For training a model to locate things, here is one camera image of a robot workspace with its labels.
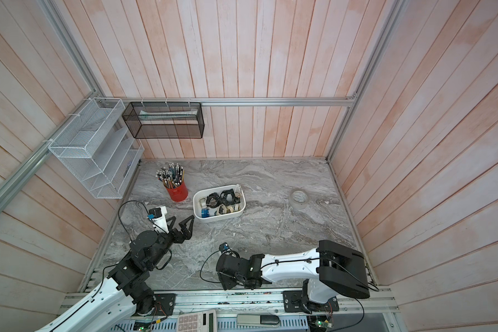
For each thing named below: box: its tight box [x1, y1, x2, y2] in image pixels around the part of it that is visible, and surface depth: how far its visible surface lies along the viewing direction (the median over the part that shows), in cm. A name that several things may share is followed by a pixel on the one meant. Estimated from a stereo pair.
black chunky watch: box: [206, 192, 221, 208], surface depth 100 cm
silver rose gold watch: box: [235, 183, 243, 198], surface depth 100 cm
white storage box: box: [192, 184, 247, 223], surface depth 100 cm
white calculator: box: [176, 309, 218, 332], surface depth 70 cm
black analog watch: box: [217, 204, 227, 216], surface depth 97 cm
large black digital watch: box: [219, 188, 241, 206], surface depth 100 cm
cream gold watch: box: [225, 204, 241, 214], surface depth 95 cm
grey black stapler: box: [235, 314, 281, 328], surface depth 68 cm
